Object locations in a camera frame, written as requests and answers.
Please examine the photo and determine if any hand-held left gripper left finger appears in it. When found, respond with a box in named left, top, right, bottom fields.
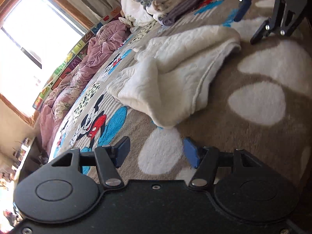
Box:
left=50, top=136, right=131, bottom=191

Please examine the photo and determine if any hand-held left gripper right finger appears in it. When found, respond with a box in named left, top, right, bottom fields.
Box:
left=183, top=138, right=266, bottom=190

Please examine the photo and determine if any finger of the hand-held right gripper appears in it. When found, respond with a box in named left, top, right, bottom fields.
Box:
left=250, top=0, right=308, bottom=45
left=233, top=0, right=266, bottom=22

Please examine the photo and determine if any white quilted garment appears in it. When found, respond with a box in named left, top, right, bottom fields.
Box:
left=106, top=24, right=242, bottom=129

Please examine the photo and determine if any stack of folded grey clothes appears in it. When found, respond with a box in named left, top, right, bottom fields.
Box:
left=132, top=0, right=206, bottom=28

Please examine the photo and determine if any cartoon printed brown blanket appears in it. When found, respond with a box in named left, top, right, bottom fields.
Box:
left=49, top=0, right=312, bottom=193

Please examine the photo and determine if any purple floral duvet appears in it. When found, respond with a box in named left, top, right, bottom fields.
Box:
left=39, top=19, right=130, bottom=152

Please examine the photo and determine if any dark desk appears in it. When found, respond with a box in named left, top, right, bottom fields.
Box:
left=15, top=136, right=50, bottom=188

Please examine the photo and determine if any colourful alphabet foam mat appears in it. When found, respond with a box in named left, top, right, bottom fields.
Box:
left=32, top=15, right=115, bottom=111

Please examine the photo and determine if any white comforter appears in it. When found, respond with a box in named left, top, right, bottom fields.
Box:
left=121, top=0, right=157, bottom=28

